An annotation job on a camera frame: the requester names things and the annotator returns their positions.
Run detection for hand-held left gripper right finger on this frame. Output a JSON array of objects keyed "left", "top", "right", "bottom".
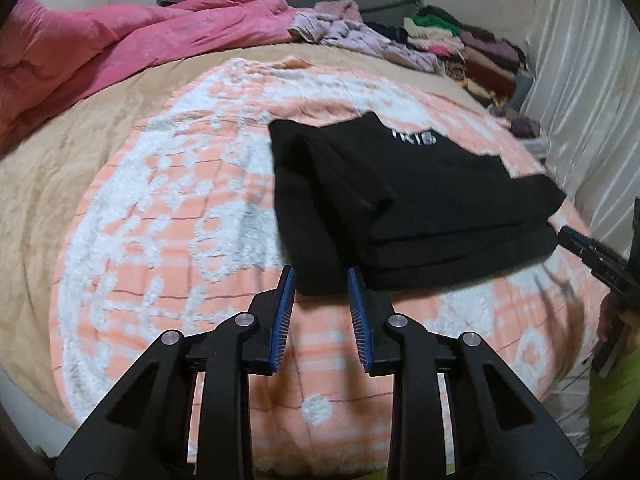
[{"left": 346, "top": 266, "right": 586, "bottom": 480}]

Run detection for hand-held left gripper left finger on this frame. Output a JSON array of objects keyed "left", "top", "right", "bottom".
[{"left": 54, "top": 265, "right": 297, "bottom": 480}]

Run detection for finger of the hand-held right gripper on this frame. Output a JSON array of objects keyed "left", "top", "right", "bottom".
[{"left": 556, "top": 225, "right": 601, "bottom": 265}]

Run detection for black sweater with orange cuffs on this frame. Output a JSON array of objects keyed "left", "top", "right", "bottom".
[{"left": 268, "top": 111, "right": 568, "bottom": 297}]

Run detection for bundle of dark clothes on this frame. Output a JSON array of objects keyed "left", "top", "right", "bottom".
[{"left": 510, "top": 116, "right": 543, "bottom": 140}]

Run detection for stack of folded clothes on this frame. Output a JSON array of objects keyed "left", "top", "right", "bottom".
[{"left": 402, "top": 4, "right": 528, "bottom": 108}]

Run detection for person's right hand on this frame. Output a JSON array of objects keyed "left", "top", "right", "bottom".
[{"left": 597, "top": 292, "right": 623, "bottom": 356}]

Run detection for peach checked fleece blanket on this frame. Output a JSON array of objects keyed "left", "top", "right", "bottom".
[{"left": 47, "top": 57, "right": 606, "bottom": 471}]

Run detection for yellow-green garment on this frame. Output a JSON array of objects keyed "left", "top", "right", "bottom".
[{"left": 582, "top": 355, "right": 640, "bottom": 466}]

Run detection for white satin curtain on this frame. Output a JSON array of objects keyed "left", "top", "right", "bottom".
[{"left": 520, "top": 0, "right": 640, "bottom": 271}]

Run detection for grey blue padded board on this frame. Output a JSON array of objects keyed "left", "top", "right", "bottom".
[{"left": 510, "top": 71, "right": 535, "bottom": 116}]

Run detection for beige bed sheet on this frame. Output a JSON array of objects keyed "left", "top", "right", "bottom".
[{"left": 0, "top": 40, "right": 501, "bottom": 396}]

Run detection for dark navy garment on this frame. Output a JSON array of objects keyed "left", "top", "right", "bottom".
[{"left": 365, "top": 21, "right": 411, "bottom": 43}]

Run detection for lilac printed pyjamas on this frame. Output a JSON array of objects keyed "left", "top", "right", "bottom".
[{"left": 290, "top": 10, "right": 446, "bottom": 73}]

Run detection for mauve fleece garment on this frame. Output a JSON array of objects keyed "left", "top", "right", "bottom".
[{"left": 314, "top": 0, "right": 362, "bottom": 22}]

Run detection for pink duvet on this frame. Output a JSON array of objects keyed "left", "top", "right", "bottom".
[{"left": 0, "top": 0, "right": 301, "bottom": 143}]

